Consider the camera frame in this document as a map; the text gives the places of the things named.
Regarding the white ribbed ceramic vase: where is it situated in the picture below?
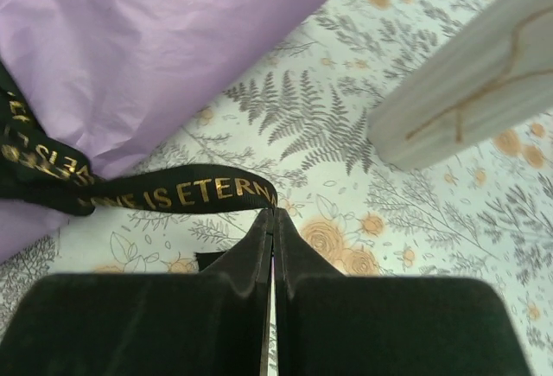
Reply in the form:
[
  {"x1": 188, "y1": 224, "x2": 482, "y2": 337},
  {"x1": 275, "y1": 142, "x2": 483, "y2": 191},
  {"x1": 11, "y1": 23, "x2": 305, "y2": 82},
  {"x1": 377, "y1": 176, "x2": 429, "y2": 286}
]
[{"x1": 367, "y1": 0, "x2": 552, "y2": 170}]

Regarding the purple paper bouquet wrap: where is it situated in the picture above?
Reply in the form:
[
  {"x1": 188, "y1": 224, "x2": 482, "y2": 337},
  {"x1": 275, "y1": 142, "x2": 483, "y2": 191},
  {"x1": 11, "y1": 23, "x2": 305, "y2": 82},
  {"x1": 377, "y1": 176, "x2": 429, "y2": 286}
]
[{"x1": 1, "y1": 0, "x2": 324, "y2": 258}]

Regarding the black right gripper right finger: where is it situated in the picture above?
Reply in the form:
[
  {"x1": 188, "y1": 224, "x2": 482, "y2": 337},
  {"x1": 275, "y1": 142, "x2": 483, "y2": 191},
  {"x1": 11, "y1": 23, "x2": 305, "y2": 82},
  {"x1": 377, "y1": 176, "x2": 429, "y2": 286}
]
[{"x1": 273, "y1": 209, "x2": 531, "y2": 375}]

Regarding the black ribbon gold lettering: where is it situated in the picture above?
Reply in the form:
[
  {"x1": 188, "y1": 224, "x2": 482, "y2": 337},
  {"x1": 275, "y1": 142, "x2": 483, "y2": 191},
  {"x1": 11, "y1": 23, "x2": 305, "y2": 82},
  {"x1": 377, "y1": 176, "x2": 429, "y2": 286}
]
[{"x1": 1, "y1": 67, "x2": 277, "y2": 217}]

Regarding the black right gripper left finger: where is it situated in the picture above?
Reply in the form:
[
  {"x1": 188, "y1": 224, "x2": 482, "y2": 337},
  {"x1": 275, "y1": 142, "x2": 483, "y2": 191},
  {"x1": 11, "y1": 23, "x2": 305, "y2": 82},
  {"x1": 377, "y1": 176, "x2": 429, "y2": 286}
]
[{"x1": 1, "y1": 210, "x2": 275, "y2": 375}]

